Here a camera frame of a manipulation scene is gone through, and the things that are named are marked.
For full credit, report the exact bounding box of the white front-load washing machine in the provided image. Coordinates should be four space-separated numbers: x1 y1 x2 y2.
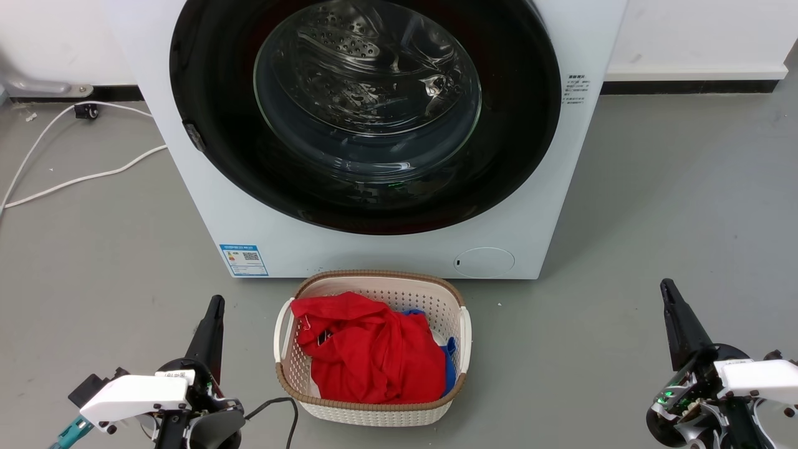
102 0 629 280

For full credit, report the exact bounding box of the black round glass washer door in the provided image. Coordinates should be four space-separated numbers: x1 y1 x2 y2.
169 0 562 236

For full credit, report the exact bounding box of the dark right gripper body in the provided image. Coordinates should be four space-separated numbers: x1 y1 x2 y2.
646 344 766 449

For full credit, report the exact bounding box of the red garment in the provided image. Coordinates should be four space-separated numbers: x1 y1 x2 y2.
291 291 447 405

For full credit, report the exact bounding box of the blue energy label sticker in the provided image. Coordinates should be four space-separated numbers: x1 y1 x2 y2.
219 244 269 278

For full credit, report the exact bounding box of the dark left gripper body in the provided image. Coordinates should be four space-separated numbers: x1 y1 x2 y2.
156 357 245 449

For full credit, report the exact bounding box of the blue garment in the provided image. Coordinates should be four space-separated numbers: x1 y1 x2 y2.
402 308 458 397

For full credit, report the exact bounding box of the round white filter cover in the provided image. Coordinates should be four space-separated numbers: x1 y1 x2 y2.
453 247 516 279

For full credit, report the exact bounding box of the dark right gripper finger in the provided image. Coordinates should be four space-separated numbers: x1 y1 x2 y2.
667 279 714 365
661 279 693 370

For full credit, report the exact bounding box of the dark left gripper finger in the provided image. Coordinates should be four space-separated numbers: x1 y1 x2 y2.
206 296 225 382
185 296 218 370

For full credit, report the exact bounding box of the stainless steel washer drum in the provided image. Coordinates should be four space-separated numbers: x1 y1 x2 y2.
256 0 482 135

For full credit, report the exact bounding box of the grey metal floor bracket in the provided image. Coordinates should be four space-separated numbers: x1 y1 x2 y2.
0 62 94 99

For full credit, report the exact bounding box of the white laundry basket brown rim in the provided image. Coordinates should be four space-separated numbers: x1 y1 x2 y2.
274 269 473 428

